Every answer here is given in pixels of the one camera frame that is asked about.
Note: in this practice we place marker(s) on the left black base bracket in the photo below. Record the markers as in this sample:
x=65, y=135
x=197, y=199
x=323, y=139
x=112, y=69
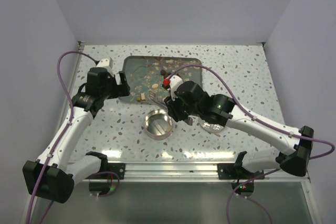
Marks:
x=113, y=171

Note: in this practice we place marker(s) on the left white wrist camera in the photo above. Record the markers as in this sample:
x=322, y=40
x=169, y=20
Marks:
x=106, y=63

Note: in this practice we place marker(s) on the right black base bracket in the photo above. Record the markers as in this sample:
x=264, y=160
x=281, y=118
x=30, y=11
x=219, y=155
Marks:
x=227, y=171

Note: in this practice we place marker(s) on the black base bracket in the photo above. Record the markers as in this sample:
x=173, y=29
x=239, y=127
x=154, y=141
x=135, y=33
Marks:
x=227, y=171
x=113, y=171

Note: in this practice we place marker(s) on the metal tweezers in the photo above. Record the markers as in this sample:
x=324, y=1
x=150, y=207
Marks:
x=153, y=99

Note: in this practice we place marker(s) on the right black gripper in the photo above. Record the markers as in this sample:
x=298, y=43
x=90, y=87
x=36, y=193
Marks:
x=173, y=109

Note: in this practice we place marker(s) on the aluminium rail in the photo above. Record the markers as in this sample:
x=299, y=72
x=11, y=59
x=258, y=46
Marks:
x=174, y=172

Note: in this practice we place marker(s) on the white bar chocolate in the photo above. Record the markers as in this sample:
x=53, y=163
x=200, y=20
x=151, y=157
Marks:
x=167, y=128

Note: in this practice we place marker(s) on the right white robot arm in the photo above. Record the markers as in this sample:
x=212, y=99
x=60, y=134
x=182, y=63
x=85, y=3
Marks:
x=290, y=147

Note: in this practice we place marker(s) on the round metal tin lid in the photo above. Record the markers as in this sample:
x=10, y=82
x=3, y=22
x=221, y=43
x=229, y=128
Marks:
x=211, y=128

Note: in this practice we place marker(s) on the round metal tin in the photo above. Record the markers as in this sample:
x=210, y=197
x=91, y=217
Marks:
x=154, y=124

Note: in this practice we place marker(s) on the floral teal tray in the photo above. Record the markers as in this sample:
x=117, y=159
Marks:
x=144, y=71

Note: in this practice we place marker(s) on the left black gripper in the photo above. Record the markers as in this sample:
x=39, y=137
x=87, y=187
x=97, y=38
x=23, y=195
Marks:
x=120, y=89

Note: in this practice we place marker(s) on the white oval chocolate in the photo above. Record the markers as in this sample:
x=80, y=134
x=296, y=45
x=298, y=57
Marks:
x=155, y=86

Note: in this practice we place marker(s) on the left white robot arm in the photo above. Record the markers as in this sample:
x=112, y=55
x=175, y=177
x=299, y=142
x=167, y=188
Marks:
x=51, y=176

